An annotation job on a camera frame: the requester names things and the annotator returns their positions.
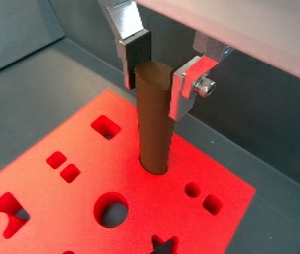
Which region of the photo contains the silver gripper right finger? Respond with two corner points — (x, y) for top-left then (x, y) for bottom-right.
(169, 32), (233, 121)

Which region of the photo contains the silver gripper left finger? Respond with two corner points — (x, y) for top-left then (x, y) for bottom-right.
(98, 0), (151, 89)

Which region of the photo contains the brown oval rod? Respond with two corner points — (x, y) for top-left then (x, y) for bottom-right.
(134, 61), (174, 175)

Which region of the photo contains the red shape-sorting board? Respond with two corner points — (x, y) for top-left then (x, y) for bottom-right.
(0, 91), (254, 254)

